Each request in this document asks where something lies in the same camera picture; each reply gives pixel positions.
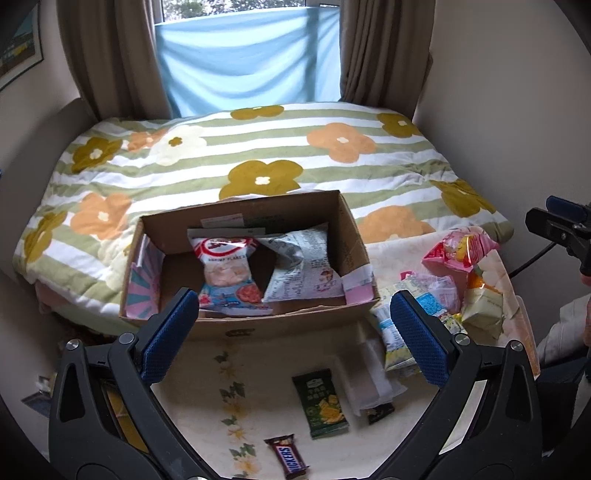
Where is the yellow green snack bag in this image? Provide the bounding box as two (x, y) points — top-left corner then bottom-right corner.
(370, 277), (466, 375)

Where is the black small packet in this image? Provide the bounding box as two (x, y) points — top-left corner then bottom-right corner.
(365, 402), (396, 425)

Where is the orange white snack bag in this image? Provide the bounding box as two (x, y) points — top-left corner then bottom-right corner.
(460, 250), (505, 340)

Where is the green cracker packet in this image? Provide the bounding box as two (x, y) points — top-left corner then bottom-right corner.
(293, 369), (349, 440)

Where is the snickers bar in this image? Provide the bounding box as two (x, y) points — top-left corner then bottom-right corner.
(264, 434), (308, 479)

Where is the person right hand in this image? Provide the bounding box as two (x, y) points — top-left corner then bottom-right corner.
(581, 275), (591, 347)

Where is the white fleece right sleeve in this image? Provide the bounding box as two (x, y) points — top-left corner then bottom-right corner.
(537, 295), (590, 364)

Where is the pink jelly snack bag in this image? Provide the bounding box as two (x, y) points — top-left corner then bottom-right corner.
(422, 227), (500, 281)

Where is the pink white small packet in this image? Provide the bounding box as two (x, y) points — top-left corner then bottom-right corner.
(400, 271), (461, 314)

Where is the floral striped quilt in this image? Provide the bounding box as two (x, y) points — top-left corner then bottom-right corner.
(1, 102), (514, 334)

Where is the red white shrimp chips bag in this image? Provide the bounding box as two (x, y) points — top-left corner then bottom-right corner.
(187, 229), (273, 317)

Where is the grey white snack bag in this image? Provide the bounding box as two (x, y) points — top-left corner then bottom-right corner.
(256, 223), (345, 303)

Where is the brown cardboard box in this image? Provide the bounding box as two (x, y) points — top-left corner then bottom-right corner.
(119, 191), (379, 339)

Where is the right brown curtain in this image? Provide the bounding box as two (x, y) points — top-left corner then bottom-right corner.
(339, 0), (436, 118)

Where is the brown curtain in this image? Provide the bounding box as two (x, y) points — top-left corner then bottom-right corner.
(56, 0), (172, 120)
(339, 0), (436, 118)

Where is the grey headboard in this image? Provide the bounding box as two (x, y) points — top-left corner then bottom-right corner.
(1, 98), (96, 279)

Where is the blue sheet at window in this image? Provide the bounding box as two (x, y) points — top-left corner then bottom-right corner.
(155, 6), (341, 117)

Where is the left brown curtain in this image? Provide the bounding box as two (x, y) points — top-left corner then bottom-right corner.
(56, 0), (172, 120)

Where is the framed building picture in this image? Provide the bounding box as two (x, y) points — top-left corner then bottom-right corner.
(1, 1), (43, 89)

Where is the black cable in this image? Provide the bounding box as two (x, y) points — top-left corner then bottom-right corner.
(507, 241), (558, 280)

